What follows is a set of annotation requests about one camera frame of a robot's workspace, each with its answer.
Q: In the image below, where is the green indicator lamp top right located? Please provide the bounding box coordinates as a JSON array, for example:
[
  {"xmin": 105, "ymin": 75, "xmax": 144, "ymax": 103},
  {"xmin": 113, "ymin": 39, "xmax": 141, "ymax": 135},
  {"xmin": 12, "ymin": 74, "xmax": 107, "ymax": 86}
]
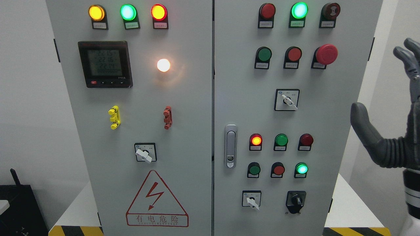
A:
[{"xmin": 288, "ymin": 2, "xmax": 308, "ymax": 28}]

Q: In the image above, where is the orange-red indicator lamp top left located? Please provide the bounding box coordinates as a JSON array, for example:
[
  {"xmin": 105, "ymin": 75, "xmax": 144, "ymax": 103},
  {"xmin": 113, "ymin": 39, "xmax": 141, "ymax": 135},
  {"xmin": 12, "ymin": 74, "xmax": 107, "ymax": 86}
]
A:
[{"xmin": 151, "ymin": 4, "xmax": 169, "ymax": 30}]

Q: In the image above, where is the red push button lower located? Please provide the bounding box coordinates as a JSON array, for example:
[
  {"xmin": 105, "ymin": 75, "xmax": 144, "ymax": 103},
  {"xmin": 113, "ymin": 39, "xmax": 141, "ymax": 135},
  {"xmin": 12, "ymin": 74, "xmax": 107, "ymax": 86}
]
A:
[{"xmin": 270, "ymin": 162, "xmax": 285, "ymax": 178}]

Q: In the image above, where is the silver cabinet door handle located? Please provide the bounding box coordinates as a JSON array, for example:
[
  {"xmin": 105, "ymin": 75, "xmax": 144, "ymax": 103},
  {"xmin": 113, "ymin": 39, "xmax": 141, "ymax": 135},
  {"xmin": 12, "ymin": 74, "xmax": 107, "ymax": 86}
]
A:
[{"xmin": 224, "ymin": 124, "xmax": 238, "ymax": 168}]

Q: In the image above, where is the white glowing indicator lamp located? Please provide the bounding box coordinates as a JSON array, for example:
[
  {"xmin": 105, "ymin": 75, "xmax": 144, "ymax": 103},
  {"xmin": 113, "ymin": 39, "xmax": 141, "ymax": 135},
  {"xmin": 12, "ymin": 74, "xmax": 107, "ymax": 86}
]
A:
[{"xmin": 157, "ymin": 58, "xmax": 171, "ymax": 73}]

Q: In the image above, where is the gray robotic right hand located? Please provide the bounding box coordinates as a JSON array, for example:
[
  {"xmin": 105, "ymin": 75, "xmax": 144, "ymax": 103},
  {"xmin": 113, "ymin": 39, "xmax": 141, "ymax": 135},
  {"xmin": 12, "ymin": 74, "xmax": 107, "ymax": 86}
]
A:
[{"xmin": 350, "ymin": 38, "xmax": 420, "ymax": 171}]

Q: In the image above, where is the black digital power meter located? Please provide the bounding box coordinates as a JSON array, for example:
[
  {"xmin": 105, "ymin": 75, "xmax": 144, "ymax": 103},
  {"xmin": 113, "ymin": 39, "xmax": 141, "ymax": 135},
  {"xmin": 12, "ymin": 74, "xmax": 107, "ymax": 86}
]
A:
[{"xmin": 78, "ymin": 41, "xmax": 133, "ymax": 88}]

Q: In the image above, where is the yellow terminal clip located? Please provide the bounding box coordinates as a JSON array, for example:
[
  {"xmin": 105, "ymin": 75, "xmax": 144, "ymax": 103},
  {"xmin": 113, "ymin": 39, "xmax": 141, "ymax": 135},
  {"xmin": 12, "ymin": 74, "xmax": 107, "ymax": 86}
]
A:
[{"xmin": 108, "ymin": 106, "xmax": 121, "ymax": 130}]

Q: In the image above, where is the gray right cabinet door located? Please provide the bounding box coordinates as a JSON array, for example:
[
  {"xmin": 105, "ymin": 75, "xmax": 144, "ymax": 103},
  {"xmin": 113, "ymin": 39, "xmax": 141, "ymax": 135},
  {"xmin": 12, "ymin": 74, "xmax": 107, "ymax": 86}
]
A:
[{"xmin": 214, "ymin": 0, "xmax": 383, "ymax": 236}]

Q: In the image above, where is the yellow indicator lamp top left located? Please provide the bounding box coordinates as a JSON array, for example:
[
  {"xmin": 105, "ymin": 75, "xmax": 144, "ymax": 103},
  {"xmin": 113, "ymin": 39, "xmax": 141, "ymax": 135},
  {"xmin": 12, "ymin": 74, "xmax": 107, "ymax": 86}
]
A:
[{"xmin": 88, "ymin": 5, "xmax": 109, "ymax": 30}]

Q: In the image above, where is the green indicator lamp top left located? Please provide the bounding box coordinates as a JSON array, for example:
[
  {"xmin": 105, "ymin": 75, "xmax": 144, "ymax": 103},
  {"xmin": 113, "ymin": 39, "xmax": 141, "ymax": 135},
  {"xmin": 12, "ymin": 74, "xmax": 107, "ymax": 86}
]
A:
[{"xmin": 120, "ymin": 4, "xmax": 140, "ymax": 30}]

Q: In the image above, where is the red indicator lamp top right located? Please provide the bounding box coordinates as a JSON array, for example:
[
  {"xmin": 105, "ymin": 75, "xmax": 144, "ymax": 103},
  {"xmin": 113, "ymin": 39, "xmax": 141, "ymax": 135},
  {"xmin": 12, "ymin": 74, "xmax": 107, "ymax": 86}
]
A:
[{"xmin": 258, "ymin": 3, "xmax": 276, "ymax": 29}]

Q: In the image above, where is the dark red buzzer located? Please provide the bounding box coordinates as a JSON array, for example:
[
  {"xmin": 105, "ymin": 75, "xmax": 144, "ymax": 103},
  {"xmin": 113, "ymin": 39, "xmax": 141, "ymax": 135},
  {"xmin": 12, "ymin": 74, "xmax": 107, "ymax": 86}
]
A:
[{"xmin": 319, "ymin": 3, "xmax": 341, "ymax": 28}]

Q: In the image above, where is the green push button upper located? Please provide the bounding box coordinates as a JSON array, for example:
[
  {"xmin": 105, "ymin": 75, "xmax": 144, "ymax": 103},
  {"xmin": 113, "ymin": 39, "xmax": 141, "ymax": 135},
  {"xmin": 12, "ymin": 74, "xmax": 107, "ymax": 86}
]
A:
[{"xmin": 254, "ymin": 47, "xmax": 272, "ymax": 69}]

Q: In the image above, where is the gray left panel rotary switch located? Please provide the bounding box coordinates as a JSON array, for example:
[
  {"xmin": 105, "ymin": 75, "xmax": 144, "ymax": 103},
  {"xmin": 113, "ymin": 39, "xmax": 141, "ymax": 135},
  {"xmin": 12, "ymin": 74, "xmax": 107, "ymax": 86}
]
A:
[{"xmin": 134, "ymin": 143, "xmax": 157, "ymax": 163}]

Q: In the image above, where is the lit red indicator lamp middle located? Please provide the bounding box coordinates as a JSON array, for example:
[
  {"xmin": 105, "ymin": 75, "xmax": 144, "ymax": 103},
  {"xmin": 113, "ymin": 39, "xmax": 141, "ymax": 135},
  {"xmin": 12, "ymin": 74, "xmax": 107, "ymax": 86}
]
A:
[{"xmin": 249, "ymin": 133, "xmax": 263, "ymax": 151}]

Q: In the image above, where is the lit green push button lower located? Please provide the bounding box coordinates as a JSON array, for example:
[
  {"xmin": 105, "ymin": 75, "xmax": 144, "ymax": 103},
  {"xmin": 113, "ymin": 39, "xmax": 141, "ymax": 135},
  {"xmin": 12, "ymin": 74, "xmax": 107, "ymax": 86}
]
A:
[{"xmin": 294, "ymin": 162, "xmax": 308, "ymax": 178}]

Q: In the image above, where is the red push button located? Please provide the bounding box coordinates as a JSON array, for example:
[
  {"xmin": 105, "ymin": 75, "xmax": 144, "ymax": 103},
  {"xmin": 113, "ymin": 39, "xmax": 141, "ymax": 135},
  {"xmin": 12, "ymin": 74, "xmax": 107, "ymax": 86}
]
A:
[
  {"xmin": 270, "ymin": 162, "xmax": 285, "ymax": 178},
  {"xmin": 283, "ymin": 46, "xmax": 303, "ymax": 69}
]

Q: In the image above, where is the red emergency stop button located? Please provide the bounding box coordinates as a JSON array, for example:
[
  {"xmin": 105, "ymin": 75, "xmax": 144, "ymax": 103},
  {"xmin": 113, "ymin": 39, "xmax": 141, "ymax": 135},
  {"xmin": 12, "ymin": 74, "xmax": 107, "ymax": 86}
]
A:
[{"xmin": 311, "ymin": 44, "xmax": 338, "ymax": 69}]

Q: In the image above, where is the gray cabinet door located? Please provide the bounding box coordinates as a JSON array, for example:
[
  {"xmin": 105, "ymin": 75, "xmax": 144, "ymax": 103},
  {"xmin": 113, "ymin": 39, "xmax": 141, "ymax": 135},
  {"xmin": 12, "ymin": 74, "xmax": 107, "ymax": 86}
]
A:
[
  {"xmin": 46, "ymin": 0, "xmax": 213, "ymax": 236},
  {"xmin": 214, "ymin": 0, "xmax": 383, "ymax": 236}
]

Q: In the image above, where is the green indicator lamp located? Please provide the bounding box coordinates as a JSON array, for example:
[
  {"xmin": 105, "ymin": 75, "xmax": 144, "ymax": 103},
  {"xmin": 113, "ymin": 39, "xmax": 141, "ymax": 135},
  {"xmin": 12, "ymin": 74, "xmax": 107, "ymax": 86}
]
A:
[
  {"xmin": 120, "ymin": 4, "xmax": 140, "ymax": 30},
  {"xmin": 273, "ymin": 133, "xmax": 288, "ymax": 151},
  {"xmin": 288, "ymin": 2, "xmax": 308, "ymax": 28}
]

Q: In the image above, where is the black box with antenna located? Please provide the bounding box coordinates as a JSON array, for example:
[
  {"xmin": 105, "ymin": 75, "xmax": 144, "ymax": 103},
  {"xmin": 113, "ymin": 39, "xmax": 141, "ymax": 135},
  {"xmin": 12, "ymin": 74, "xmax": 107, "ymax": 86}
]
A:
[{"xmin": 0, "ymin": 169, "xmax": 49, "ymax": 236}]

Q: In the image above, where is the red electrical warning sticker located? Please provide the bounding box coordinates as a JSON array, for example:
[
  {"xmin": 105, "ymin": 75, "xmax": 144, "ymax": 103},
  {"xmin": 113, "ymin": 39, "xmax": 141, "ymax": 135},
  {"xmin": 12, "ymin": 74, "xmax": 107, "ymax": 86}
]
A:
[{"xmin": 126, "ymin": 170, "xmax": 189, "ymax": 227}]

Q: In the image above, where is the gray left cabinet door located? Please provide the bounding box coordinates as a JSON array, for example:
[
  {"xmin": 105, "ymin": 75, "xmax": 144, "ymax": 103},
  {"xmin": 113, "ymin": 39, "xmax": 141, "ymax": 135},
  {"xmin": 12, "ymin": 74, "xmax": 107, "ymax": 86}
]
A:
[{"xmin": 46, "ymin": 0, "xmax": 213, "ymax": 236}]

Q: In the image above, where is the black rotary key switch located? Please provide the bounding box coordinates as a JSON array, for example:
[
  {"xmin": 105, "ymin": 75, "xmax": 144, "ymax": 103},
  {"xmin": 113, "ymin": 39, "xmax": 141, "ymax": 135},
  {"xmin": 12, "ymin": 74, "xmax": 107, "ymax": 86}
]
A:
[{"xmin": 285, "ymin": 191, "xmax": 306, "ymax": 214}]

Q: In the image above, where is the red push button upper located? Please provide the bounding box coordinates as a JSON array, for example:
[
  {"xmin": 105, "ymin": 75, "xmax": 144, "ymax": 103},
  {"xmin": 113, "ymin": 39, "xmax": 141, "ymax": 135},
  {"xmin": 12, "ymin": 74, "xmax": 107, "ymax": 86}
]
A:
[{"xmin": 283, "ymin": 46, "xmax": 303, "ymax": 69}]

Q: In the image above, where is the red terminal clip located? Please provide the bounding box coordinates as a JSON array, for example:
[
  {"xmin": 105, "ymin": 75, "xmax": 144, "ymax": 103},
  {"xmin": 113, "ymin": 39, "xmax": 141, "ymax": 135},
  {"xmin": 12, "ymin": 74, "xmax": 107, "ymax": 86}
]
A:
[{"xmin": 163, "ymin": 106, "xmax": 173, "ymax": 130}]

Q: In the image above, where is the green indicator lamp middle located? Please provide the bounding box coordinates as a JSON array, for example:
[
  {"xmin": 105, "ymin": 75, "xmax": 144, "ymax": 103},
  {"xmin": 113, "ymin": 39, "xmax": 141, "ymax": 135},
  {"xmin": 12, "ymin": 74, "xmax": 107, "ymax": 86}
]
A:
[{"xmin": 273, "ymin": 133, "xmax": 288, "ymax": 151}]

